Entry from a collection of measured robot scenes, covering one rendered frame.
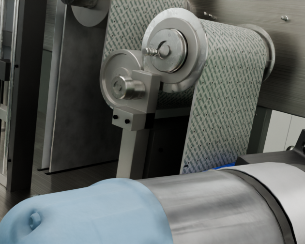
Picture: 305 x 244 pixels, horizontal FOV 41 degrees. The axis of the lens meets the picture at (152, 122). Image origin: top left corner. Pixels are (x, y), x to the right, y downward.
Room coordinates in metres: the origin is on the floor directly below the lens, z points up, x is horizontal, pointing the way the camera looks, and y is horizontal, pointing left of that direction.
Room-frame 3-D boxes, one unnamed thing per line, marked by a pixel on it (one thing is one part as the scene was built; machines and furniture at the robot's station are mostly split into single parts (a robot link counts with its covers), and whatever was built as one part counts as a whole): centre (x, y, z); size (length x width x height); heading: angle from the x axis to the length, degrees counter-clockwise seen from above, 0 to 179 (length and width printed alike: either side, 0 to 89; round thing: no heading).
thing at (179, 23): (0.82, -0.09, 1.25); 0.26 x 0.12 x 0.12; 140
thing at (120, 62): (0.90, 0.00, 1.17); 0.26 x 0.12 x 0.12; 140
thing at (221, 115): (0.78, -0.14, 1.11); 0.23 x 0.01 x 0.18; 140
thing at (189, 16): (0.72, -0.02, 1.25); 0.15 x 0.01 x 0.15; 50
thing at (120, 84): (0.69, 0.06, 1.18); 0.04 x 0.02 x 0.04; 50
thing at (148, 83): (0.72, 0.04, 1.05); 0.06 x 0.05 x 0.31; 140
